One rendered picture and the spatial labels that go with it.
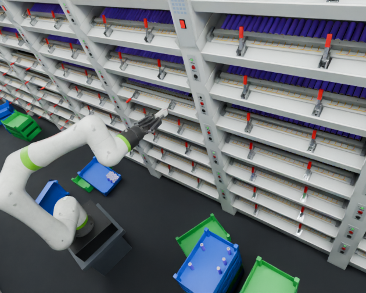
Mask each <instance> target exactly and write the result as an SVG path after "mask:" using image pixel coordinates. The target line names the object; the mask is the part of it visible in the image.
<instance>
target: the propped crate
mask: <svg viewBox="0 0 366 293"><path fill-rule="evenodd" d="M112 171H113V173H114V174H117V176H119V179H118V180H117V181H116V182H115V183H114V184H113V183H111V182H110V181H108V180H107V177H106V175H107V174H108V173H109V172H112ZM78 175H79V177H81V178H82V179H83V180H84V181H86V182H87V183H88V184H90V185H91V186H93V187H94V188H95V189H96V190H98V191H99V192H100V193H102V194H103V195H104V196H107V195H108V194H109V192H110V191H111V190H112V189H113V188H114V187H115V186H116V185H117V184H118V183H119V181H120V180H121V179H122V178H121V175H120V174H118V173H116V172H115V171H114V170H112V169H111V168H109V167H106V166H103V165H101V164H100V163H99V162H98V160H97V158H96V157H95V156H94V157H93V159H92V160H91V161H90V162H89V163H88V164H87V165H86V166H85V167H84V168H83V169H82V171H80V172H78Z"/></svg>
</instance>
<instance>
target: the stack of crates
mask: <svg viewBox="0 0 366 293"><path fill-rule="evenodd" d="M299 281H300V279H299V278H297V277H295V278H294V277H292V276H290V275H288V274H286V273H285V272H283V271H281V270H280V269H277V268H276V267H274V266H272V265H271V264H269V263H267V262H265V261H263V260H262V258H261V257H259V256H258V257H257V259H256V262H255V264H254V266H253V268H252V270H251V272H250V274H249V276H248V277H247V279H246V281H245V283H244V285H243V287H242V289H241V291H240V293H297V290H298V286H299Z"/></svg>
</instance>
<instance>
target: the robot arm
mask: <svg viewBox="0 0 366 293"><path fill-rule="evenodd" d="M167 115H168V112H167V109H166V110H164V108H163V109H162V110H160V111H159V112H157V113H156V114H152V116H151V115H148V116H146V117H144V118H143V119H141V120H138V121H137V122H134V126H132V127H131V128H127V129H125V130H123V131H122V132H121V133H119V134H118V135H116V136H115V137H114V138H113V137H112V135H111V134H110V132H109V130H108V129H107V127H106V125H105V123H104V121H103V120H102V119H101V118H100V117H98V116H95V115H89V116H86V117H84V118H83V119H81V120H80V121H79V122H77V123H76V124H74V125H72V126H71V127H69V128H67V129H65V130H63V131H61V132H59V133H57V134H55V135H53V136H51V137H49V138H46V139H44V140H40V141H37V142H34V143H32V144H30V145H29V146H26V147H24V148H22V149H20V150H18V151H16V152H14V153H11V154H10V155H9V156H8V157H7V158H6V160H5V163H4V165H3V168H2V171H1V173H0V210H2V211H4V212H6V213H8V214H10V215H11V216H13V217H15V218H17V219H18V220H20V221H21V222H23V223H24V224H25V225H27V226H29V228H31V229H32V230H34V231H35V232H36V233H37V234H38V235H39V236H40V237H41V238H42V239H43V240H44V241H45V242H46V243H47V244H48V245H49V246H50V247H51V248H52V249H54V250H57V251H62V250H64V249H67V248H68V247H69V246H70V245H71V244H72V243H73V242H74V241H75V240H76V237H83V236H85V235H87V234H88V233H89V232H90V231H91V230H92V228H93V226H94V219H93V217H92V216H91V215H89V214H87V213H86V211H85V210H84V209H83V207H82V206H81V205H80V204H79V202H78V201H77V200H76V199H75V198H74V197H72V196H65V197H63V198H61V199H60V200H58V201H57V203H56V204H55V207H54V210H53V216H52V215H50V214H49V213H48V212H47V211H46V210H44V209H43V208H42V207H41V206H39V204H37V203H36V201H35V200H33V199H32V197H31V196H29V194H28V193H27V192H26V189H25V187H26V184H27V180H28V178H29V177H30V175H31V173H33V172H35V171H37V170H39V169H41V168H43V167H46V166H47V165H49V164H50V163H52V162H53V161H54V160H56V159H57V158H59V157H61V156H63V155H64V154H66V153H68V152H70V151H72V150H74V149H77V148H79V147H81V146H83V145H85V144H88V145H89V146H90V148H91V149H92V151H93V153H94V155H95V156H96V158H97V160H98V162H99V163H100V164H101V165H103V166H106V167H112V166H115V165H117V164H118V163H119V162H120V161H121V159H122V158H123V157H124V156H125V155H126V154H127V153H129V151H132V150H133V149H134V148H135V147H136V146H137V145H138V144H139V142H140V140H142V139H143V138H144V136H145V135H146V134H148V133H152V134H154V133H155V131H156V130H157V128H158V127H159V126H160V125H161V124H162V119H163V118H164V117H165V116H167Z"/></svg>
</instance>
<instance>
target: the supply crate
mask: <svg viewBox="0 0 366 293"><path fill-rule="evenodd" d="M201 243H203V245H204V247H205V249H206V250H205V251H202V249H201V246H200V244H201ZM227 247H230V250H231V255H229V254H228V252H227ZM239 252H240V250H239V245H237V244H232V243H231V242H229V241H227V240H225V239H223V238H222V237H220V236H218V235H217V234H215V233H213V232H211V231H209V229H208V228H207V227H205V228H204V233H203V234H202V236H201V237H200V239H199V240H198V242H197V243H196V245H195V246H194V248H193V250H192V251H191V253H190V254H189V256H188V257H187V259H186V260H185V262H184V263H183V265H182V266H181V268H180V269H179V271H178V273H177V274H174V275H173V277H174V279H175V280H176V282H178V283H179V284H181V285H182V286H183V287H185V288H186V289H187V290H189V291H190V292H191V293H217V291H218V289H219V287H220V286H221V284H222V282H223V281H224V279H225V277H226V275H227V273H228V272H229V270H230V268H231V266H232V264H233V263H234V261H235V259H236V257H237V256H238V254H239ZM222 258H226V261H227V265H224V264H223V260H222ZM189 262H191V263H192V265H193V266H194V270H191V268H190V267H189V265H188V263H189ZM218 266H219V267H220V269H221V271H222V274H219V273H218V271H217V267H218Z"/></svg>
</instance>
